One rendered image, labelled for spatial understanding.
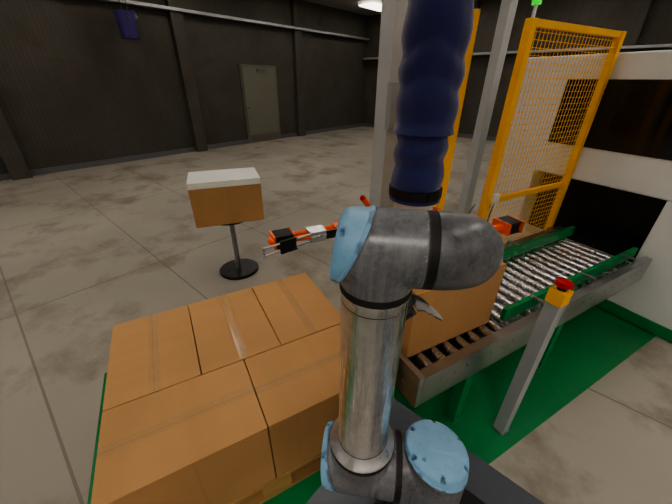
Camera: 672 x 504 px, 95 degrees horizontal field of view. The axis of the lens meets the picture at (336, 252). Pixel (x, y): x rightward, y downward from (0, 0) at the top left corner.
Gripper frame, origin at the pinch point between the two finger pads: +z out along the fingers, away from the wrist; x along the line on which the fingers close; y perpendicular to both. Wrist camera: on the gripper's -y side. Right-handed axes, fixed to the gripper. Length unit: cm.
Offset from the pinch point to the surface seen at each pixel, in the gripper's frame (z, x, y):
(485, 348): -9, -23, 87
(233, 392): -31, 85, 28
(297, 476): 1, 92, 78
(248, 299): -95, 82, 52
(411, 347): -21, 8, 66
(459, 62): -62, -60, -26
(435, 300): -29, -14, 51
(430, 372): -7, 7, 65
